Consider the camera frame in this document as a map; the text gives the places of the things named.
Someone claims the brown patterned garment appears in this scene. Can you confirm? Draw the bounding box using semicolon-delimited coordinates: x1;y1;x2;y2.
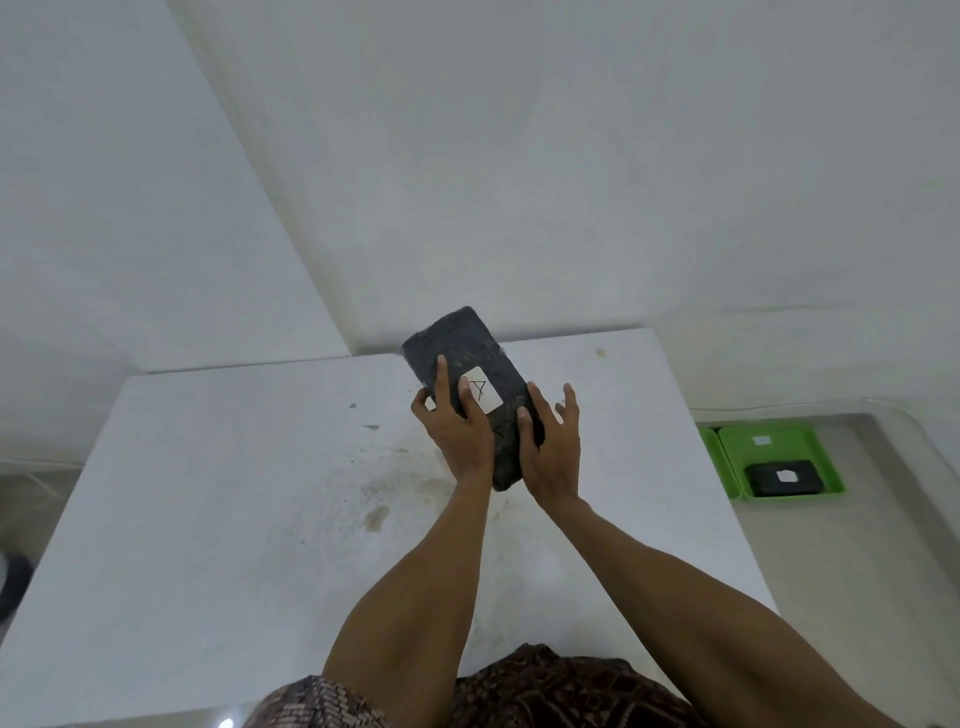
243;642;715;728

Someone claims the person's right hand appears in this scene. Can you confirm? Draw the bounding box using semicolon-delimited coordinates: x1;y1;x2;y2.
516;381;587;514

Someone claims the person's left hand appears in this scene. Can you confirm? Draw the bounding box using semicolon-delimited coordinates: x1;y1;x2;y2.
410;355;497;484

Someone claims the green plastic tray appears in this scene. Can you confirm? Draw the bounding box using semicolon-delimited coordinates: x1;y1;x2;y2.
717;423;847;502
698;426;744;502

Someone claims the small black block, white label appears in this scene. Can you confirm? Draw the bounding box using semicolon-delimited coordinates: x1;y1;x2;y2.
744;459;823;498

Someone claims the person's right forearm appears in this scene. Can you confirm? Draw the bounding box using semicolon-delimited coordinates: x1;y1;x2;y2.
543;495;905;728

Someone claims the person's left forearm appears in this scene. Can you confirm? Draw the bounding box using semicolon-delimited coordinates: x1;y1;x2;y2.
321;468;497;728

